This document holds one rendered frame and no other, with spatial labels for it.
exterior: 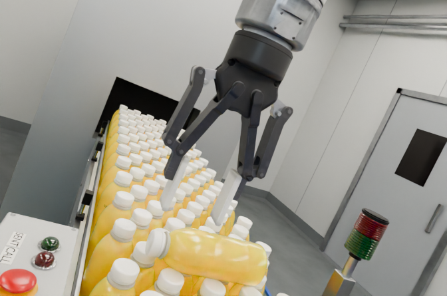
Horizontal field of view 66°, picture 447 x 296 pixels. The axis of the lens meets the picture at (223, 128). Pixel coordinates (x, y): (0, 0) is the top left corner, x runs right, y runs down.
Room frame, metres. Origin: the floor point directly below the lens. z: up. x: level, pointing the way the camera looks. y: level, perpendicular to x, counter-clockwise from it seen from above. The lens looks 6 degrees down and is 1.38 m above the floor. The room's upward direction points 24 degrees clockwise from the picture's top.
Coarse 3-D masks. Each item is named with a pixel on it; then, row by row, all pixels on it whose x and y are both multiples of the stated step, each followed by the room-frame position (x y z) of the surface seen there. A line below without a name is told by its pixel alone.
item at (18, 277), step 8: (8, 272) 0.34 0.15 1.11; (16, 272) 0.34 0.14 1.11; (24, 272) 0.35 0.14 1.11; (0, 280) 0.33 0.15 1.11; (8, 280) 0.33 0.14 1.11; (16, 280) 0.33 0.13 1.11; (24, 280) 0.34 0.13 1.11; (32, 280) 0.34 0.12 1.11; (8, 288) 0.32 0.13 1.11; (16, 288) 0.33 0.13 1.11; (24, 288) 0.33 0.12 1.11; (32, 288) 0.34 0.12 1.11
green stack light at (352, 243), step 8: (352, 232) 0.77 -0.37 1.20; (352, 240) 0.76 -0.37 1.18; (360, 240) 0.75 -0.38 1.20; (368, 240) 0.74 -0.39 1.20; (352, 248) 0.75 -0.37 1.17; (360, 248) 0.75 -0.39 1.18; (368, 248) 0.74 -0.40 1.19; (376, 248) 0.76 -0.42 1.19; (360, 256) 0.74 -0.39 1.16; (368, 256) 0.75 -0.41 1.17
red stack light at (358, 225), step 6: (360, 216) 0.77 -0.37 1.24; (366, 216) 0.76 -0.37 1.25; (360, 222) 0.77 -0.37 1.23; (366, 222) 0.75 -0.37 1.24; (372, 222) 0.75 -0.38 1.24; (360, 228) 0.76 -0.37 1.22; (366, 228) 0.75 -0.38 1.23; (372, 228) 0.74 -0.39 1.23; (378, 228) 0.74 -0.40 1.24; (384, 228) 0.75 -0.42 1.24; (366, 234) 0.75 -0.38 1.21; (372, 234) 0.74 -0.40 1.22; (378, 234) 0.75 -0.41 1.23; (378, 240) 0.75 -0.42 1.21
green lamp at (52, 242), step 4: (52, 236) 0.43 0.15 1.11; (44, 240) 0.42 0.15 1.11; (48, 240) 0.42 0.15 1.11; (52, 240) 0.42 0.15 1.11; (56, 240) 0.43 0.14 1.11; (44, 244) 0.42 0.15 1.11; (48, 244) 0.42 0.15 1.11; (52, 244) 0.42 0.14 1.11; (56, 244) 0.42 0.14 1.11; (48, 248) 0.42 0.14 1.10; (52, 248) 0.42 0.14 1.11; (56, 248) 0.42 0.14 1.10
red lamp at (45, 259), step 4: (40, 252) 0.39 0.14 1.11; (44, 252) 0.39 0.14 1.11; (48, 252) 0.40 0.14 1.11; (36, 256) 0.39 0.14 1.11; (40, 256) 0.39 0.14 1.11; (44, 256) 0.39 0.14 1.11; (48, 256) 0.39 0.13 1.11; (52, 256) 0.39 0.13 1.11; (36, 260) 0.38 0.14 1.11; (40, 260) 0.38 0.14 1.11; (44, 260) 0.38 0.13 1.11; (48, 260) 0.39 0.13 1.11; (52, 260) 0.39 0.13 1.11; (40, 264) 0.38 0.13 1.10; (44, 264) 0.38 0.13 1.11; (48, 264) 0.39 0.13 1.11; (52, 264) 0.39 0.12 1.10
